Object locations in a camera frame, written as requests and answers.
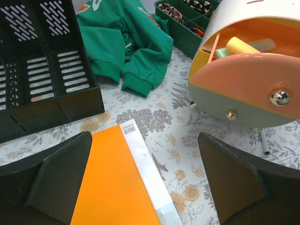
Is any green compartment organizer tray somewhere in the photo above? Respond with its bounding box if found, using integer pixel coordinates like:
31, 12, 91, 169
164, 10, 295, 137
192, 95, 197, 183
154, 0, 220, 58

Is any black pen under box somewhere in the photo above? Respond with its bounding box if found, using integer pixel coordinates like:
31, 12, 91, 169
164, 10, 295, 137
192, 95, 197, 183
258, 129, 270, 155

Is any white drawer organizer box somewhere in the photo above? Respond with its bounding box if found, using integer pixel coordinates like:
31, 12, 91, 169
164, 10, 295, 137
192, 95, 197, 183
188, 0, 300, 128

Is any green highlighter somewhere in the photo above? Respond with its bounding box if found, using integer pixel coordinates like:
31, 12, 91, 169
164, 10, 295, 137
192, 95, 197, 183
214, 48, 232, 60

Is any blue highlighter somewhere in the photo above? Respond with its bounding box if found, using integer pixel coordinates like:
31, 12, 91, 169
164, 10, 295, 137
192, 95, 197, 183
247, 38, 276, 52

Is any orange notebook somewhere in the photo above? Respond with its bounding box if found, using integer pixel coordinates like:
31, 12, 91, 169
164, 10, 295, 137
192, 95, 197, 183
71, 120, 182, 225

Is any pink black rolled tie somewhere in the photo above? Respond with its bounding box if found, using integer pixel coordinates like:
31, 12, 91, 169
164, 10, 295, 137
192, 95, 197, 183
158, 3, 184, 23

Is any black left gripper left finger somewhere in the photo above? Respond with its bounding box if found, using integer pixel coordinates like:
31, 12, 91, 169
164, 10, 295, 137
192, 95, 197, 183
0, 132, 92, 225

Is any orange black rolled tie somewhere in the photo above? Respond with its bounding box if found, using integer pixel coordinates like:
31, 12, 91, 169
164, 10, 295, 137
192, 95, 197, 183
189, 27, 204, 38

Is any white-spotted black rolled tie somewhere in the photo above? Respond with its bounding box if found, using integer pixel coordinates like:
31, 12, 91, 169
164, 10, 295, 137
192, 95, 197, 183
183, 0, 212, 14

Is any black mesh file holder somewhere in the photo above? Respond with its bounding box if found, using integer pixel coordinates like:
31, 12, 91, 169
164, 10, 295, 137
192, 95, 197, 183
0, 0, 105, 143

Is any green sweatshirt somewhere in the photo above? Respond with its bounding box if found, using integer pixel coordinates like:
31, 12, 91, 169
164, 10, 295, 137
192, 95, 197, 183
76, 0, 173, 98

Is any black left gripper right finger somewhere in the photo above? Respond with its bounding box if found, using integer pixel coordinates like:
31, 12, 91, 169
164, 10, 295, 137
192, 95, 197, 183
198, 133, 300, 225

